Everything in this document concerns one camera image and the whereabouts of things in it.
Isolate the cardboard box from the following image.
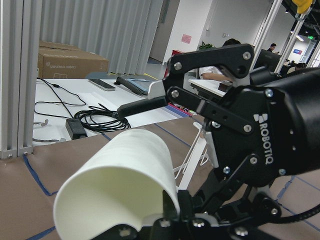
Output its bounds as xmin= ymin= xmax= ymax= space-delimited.
xmin=37 ymin=40 xmax=109 ymax=79

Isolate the black power adapter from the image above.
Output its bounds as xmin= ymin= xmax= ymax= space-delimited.
xmin=65 ymin=119 xmax=88 ymax=140

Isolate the white wire cup rack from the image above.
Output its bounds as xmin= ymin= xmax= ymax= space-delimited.
xmin=173 ymin=122 xmax=209 ymax=191

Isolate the black smartphone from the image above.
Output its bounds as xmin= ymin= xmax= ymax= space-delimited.
xmin=88 ymin=78 xmax=116 ymax=91

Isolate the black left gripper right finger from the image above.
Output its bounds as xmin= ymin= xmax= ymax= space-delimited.
xmin=177 ymin=190 xmax=220 ymax=240

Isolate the blue teach pendant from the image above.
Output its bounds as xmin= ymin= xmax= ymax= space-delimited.
xmin=113 ymin=76 xmax=154 ymax=96

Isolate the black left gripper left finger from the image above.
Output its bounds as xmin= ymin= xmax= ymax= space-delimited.
xmin=142 ymin=190 xmax=179 ymax=240

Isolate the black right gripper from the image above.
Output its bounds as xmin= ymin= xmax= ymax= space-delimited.
xmin=116 ymin=43 xmax=320 ymax=226

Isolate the white plastic cup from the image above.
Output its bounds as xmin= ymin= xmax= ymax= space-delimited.
xmin=53 ymin=129 xmax=180 ymax=240

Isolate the coiled black cable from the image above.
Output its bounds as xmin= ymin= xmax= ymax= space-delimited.
xmin=73 ymin=104 xmax=131 ymax=132

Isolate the aluminium frame post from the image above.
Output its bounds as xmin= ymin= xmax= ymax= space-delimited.
xmin=0 ymin=0 xmax=43 ymax=159

